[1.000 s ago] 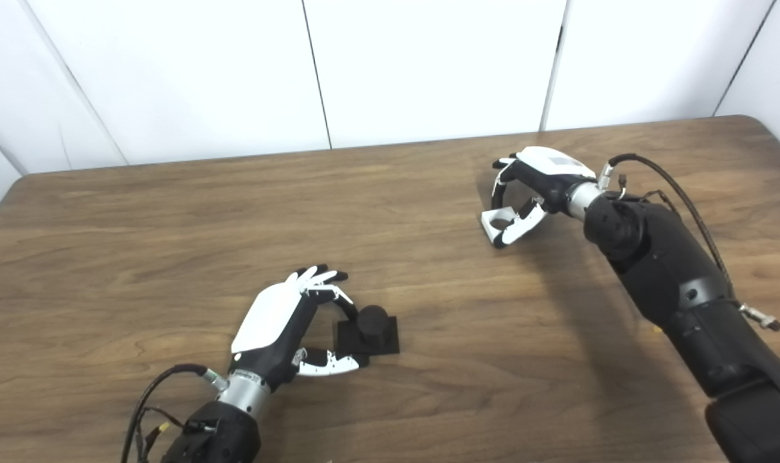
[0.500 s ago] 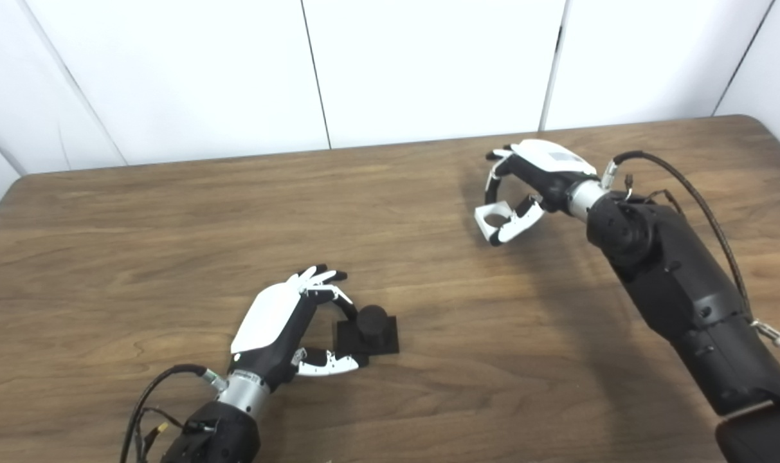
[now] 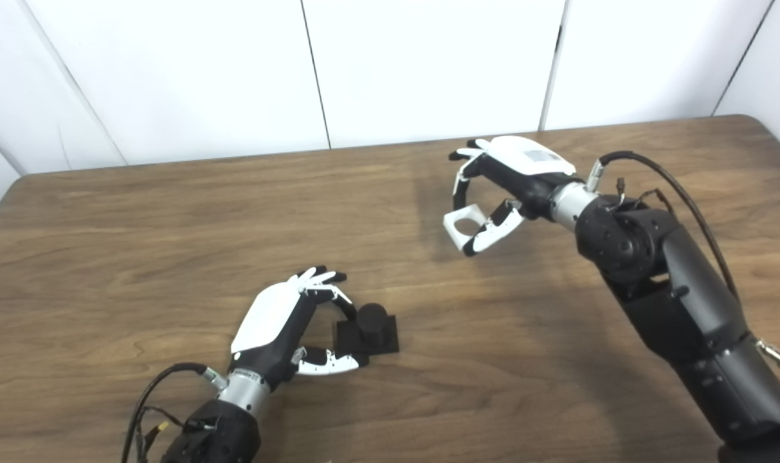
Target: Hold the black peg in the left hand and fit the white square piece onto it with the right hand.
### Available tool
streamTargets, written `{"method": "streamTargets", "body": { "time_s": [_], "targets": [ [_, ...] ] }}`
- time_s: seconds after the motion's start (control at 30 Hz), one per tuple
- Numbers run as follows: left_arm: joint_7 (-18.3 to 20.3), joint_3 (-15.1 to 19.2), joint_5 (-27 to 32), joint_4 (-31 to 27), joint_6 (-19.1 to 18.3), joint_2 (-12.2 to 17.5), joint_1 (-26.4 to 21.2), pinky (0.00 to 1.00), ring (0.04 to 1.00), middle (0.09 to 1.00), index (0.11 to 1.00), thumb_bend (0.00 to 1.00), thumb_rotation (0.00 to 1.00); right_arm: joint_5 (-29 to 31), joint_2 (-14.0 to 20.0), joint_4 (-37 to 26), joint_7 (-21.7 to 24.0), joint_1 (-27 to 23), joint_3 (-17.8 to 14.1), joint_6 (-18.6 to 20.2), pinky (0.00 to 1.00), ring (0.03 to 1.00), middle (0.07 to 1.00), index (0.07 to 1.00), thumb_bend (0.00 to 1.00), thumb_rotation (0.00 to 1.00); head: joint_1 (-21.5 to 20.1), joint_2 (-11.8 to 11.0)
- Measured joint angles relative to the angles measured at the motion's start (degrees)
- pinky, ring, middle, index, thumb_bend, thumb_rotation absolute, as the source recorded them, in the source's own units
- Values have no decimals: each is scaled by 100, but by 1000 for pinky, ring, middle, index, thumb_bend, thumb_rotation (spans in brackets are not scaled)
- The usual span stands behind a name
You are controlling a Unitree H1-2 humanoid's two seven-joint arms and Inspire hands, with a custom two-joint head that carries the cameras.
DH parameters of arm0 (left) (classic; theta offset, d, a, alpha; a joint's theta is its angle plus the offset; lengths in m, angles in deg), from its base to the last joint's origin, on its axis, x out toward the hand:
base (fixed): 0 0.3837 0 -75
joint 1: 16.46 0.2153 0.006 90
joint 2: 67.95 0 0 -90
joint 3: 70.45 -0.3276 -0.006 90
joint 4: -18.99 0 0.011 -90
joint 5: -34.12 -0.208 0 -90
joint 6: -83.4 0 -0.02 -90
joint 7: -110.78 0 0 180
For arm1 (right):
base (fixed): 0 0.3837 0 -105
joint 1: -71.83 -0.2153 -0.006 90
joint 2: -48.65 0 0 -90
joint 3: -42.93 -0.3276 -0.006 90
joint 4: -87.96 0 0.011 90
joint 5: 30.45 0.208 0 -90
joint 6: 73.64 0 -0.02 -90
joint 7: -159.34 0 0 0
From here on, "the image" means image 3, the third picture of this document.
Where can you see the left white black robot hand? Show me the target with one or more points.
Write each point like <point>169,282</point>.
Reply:
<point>271,315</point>

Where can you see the white square piece with hole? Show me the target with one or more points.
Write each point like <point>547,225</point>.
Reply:
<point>454,236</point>

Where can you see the black peg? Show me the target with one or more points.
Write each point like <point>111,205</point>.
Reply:
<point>371,321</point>

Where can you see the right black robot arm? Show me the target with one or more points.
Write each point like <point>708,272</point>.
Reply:
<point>685,302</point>

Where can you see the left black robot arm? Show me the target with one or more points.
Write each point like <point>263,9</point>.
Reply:
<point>216,431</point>

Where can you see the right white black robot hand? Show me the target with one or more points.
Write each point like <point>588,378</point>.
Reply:
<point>525,173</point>

